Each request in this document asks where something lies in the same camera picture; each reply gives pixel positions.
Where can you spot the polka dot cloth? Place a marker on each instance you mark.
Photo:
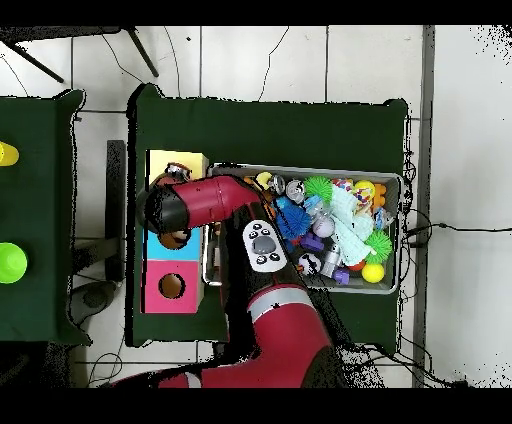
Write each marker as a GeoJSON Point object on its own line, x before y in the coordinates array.
{"type": "Point", "coordinates": [362, 196]}

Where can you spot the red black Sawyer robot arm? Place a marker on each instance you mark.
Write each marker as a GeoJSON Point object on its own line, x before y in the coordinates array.
{"type": "Point", "coordinates": [216, 200]}

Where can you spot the wooden box with three holes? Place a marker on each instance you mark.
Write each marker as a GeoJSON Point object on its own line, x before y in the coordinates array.
{"type": "Point", "coordinates": [192, 296]}

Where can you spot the shallow silver mesh bin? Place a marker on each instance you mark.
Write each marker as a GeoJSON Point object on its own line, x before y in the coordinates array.
{"type": "Point", "coordinates": [360, 284]}

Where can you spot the beige ball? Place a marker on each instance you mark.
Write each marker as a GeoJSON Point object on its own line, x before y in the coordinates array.
{"type": "Point", "coordinates": [182, 236]}

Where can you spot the dark green tablecloth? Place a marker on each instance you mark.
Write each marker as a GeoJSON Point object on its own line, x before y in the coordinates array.
{"type": "Point", "coordinates": [260, 132]}
{"type": "Point", "coordinates": [36, 200]}

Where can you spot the blue spiky rubber ball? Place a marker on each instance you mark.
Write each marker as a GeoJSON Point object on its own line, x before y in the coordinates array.
{"type": "Point", "coordinates": [294, 220]}

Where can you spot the green spiky rubber ball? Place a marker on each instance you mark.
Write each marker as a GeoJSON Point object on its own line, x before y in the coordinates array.
{"type": "Point", "coordinates": [318, 188]}

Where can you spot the black white soccer ball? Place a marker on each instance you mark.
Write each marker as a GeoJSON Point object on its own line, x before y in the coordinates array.
{"type": "Point", "coordinates": [310, 264]}

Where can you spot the yellow plastic cup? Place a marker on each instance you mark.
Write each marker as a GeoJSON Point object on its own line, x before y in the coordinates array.
{"type": "Point", "coordinates": [8, 154]}

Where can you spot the black metal stand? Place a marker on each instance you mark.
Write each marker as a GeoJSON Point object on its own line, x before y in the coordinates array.
{"type": "Point", "coordinates": [60, 32]}

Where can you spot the mint green cloth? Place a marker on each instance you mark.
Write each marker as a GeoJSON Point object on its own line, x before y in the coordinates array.
{"type": "Point", "coordinates": [348, 228]}

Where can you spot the green plastic cup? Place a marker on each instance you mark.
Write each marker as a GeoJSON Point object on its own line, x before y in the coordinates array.
{"type": "Point", "coordinates": [11, 262]}

